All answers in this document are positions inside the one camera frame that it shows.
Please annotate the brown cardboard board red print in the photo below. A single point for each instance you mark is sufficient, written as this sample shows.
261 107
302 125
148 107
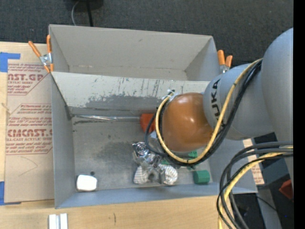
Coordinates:
28 170

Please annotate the clear plastic tube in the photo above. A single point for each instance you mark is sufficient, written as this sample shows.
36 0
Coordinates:
100 117

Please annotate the green cylinder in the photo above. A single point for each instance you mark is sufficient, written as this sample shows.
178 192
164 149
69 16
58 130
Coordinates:
201 177

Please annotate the grey metal bin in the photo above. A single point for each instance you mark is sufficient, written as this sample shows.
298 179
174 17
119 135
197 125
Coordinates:
100 137

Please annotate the white block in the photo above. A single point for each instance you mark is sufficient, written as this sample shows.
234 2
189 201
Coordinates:
86 183

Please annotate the orange-red block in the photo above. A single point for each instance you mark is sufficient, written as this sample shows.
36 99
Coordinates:
146 121

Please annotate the white patterned crumpled packet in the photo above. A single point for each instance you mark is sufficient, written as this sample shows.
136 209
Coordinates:
140 175

